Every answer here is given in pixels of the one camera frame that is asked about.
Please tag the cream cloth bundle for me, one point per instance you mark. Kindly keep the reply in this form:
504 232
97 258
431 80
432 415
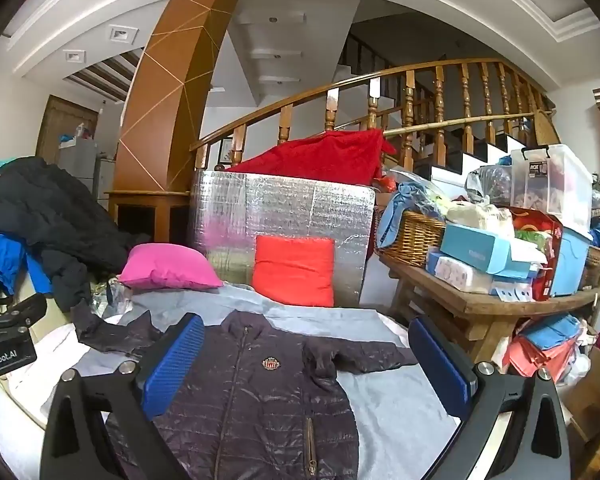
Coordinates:
480 217

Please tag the white tissue pack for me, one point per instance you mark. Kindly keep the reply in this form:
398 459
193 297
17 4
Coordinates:
455 272

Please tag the silver foil insulation mat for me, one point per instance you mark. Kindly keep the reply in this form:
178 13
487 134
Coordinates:
280 205

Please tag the clear plastic storage box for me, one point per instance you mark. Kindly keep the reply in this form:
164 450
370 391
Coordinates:
555 185

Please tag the grey cabinet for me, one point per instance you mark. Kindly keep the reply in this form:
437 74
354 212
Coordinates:
80 160

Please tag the light blue plastic bin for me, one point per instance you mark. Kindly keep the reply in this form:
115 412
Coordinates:
570 265

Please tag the blue jacket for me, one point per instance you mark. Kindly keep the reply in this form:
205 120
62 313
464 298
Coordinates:
0 260

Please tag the red clothes pile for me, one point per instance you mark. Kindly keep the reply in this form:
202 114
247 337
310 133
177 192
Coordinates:
535 355

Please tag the pink pillow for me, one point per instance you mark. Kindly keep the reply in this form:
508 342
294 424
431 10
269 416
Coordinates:
170 265

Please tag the small wicker basket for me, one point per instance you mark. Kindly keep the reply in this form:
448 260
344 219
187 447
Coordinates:
597 262

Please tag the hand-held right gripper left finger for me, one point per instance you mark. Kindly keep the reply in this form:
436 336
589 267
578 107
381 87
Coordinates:
172 365

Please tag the red pillow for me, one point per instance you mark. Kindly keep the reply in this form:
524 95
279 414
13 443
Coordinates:
295 270

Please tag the grey blanket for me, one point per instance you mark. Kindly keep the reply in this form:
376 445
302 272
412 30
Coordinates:
395 425

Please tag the dark purple quilted jacket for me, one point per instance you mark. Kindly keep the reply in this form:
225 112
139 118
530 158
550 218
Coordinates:
260 410

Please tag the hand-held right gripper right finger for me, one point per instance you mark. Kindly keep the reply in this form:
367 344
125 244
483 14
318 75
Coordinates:
440 365

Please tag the staircase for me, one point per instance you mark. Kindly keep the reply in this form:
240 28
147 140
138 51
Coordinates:
480 157

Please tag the wooden table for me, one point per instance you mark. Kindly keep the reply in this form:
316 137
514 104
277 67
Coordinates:
460 300

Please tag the blue cloth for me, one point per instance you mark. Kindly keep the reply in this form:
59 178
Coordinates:
410 200

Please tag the black coat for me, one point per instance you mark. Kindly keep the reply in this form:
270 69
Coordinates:
45 205

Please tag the red gift bag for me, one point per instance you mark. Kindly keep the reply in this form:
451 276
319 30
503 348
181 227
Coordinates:
545 240

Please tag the red blanket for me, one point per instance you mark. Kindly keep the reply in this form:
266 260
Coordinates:
320 157

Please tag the wooden column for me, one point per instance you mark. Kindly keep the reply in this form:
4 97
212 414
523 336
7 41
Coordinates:
180 85

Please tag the teal cardboard box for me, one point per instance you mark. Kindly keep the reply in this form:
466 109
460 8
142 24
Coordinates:
472 250

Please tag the crinkled silver foil sheet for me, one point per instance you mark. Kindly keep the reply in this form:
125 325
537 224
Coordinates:
105 300

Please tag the wooden stair railing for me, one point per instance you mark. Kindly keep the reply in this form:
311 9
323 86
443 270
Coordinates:
409 105

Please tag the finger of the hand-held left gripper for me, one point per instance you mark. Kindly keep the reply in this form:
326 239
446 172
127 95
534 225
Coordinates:
15 312

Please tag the wooden door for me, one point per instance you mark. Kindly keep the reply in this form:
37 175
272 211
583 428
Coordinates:
55 125

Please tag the recessed ceiling light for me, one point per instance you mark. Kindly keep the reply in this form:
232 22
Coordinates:
74 56
124 34

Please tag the grey plastic bag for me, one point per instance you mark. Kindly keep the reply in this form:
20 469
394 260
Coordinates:
490 182

